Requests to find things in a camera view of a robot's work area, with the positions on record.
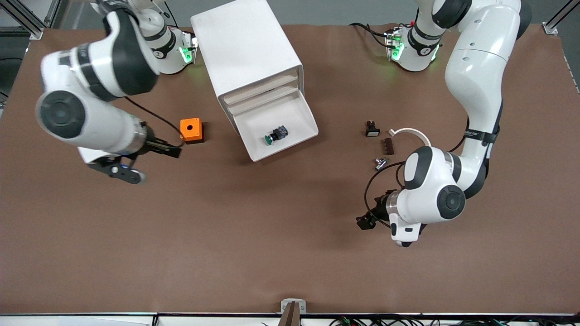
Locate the aluminium frame profile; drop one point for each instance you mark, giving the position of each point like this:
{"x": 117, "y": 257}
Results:
{"x": 550, "y": 28}
{"x": 35, "y": 31}

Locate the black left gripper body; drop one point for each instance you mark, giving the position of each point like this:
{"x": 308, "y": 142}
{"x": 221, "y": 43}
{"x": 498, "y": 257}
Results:
{"x": 379, "y": 209}

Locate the white curved plastic clamp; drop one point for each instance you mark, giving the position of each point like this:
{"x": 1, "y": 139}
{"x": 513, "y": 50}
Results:
{"x": 410, "y": 131}

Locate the green push button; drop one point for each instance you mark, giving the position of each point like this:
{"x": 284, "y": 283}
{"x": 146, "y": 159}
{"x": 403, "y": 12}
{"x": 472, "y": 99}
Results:
{"x": 276, "y": 134}

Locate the orange button enclosure box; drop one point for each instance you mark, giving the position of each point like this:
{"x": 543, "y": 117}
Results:
{"x": 190, "y": 129}

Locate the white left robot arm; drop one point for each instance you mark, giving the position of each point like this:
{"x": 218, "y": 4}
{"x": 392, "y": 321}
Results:
{"x": 476, "y": 68}

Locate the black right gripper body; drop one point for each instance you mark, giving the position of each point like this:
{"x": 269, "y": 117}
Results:
{"x": 156, "y": 146}

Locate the white lowest cabinet drawer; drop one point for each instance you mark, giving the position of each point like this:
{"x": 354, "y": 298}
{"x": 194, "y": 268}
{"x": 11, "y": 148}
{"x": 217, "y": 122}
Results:
{"x": 253, "y": 133}

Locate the grey metal bracket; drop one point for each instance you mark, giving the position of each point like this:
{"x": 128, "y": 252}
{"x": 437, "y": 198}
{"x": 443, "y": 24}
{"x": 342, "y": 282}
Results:
{"x": 293, "y": 306}

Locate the black white switch module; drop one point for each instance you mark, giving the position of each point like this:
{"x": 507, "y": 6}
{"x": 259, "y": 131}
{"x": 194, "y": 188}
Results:
{"x": 372, "y": 131}

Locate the brown terminal block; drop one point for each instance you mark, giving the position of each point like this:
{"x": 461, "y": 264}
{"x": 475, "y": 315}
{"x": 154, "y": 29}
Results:
{"x": 388, "y": 146}

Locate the silver metal fitting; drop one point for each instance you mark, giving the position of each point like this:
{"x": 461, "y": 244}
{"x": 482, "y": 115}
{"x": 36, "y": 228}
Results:
{"x": 381, "y": 164}

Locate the brown table cover mat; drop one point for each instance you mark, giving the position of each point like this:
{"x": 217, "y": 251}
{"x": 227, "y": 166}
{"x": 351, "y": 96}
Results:
{"x": 290, "y": 235}

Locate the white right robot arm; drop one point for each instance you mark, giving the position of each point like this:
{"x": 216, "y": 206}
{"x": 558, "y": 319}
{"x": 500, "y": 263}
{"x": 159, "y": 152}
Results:
{"x": 90, "y": 122}

